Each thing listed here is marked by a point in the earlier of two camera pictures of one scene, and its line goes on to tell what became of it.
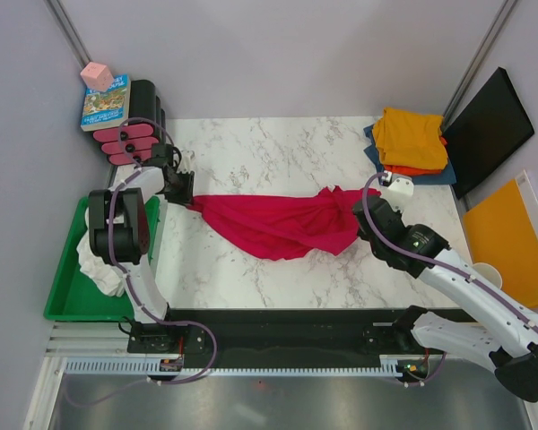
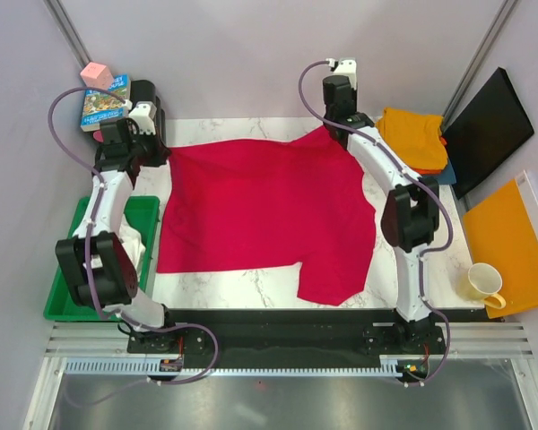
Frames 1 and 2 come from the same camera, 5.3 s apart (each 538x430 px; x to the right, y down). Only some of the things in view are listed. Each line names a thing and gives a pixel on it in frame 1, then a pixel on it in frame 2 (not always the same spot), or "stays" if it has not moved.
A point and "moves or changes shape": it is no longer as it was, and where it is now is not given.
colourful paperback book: [107, 109] stays
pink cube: [97, 76] stays
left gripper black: [187, 196] → [160, 152]
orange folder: [501, 232] stays
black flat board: [487, 126] stays
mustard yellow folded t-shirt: [411, 139] stays
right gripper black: [397, 212] → [354, 98]
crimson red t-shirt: [277, 226] moves or changes shape
